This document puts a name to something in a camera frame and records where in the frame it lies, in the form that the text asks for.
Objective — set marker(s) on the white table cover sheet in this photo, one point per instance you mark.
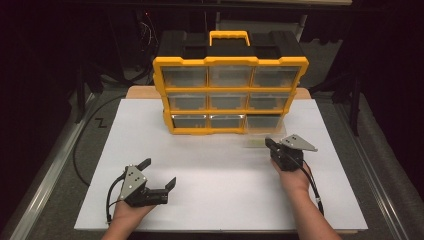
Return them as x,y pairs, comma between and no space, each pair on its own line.
213,186

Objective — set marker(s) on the person's right hand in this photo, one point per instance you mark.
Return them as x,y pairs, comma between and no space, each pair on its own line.
295,183

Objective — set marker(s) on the green plastic clip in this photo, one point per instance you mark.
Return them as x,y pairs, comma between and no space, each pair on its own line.
257,143

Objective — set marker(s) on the person's left hand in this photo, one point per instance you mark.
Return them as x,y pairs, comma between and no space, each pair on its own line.
130,215

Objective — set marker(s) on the clear plastic drawer bin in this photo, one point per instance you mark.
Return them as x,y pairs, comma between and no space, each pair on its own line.
266,128

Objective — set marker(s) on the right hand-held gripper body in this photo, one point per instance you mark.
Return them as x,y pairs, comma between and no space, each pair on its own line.
290,156

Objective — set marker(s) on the black stand leg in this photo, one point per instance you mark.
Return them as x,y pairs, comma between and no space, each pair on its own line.
80,96

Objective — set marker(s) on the yellow black drawer organizer cabinet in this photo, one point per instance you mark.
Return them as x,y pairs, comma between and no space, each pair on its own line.
230,89

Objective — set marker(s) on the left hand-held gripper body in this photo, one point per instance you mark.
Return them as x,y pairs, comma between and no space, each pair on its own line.
136,186

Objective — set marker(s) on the aluminium rail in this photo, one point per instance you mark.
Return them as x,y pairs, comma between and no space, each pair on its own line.
366,166
50,173

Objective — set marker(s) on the set of clear drawers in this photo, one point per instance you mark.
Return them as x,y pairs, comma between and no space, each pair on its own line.
230,76

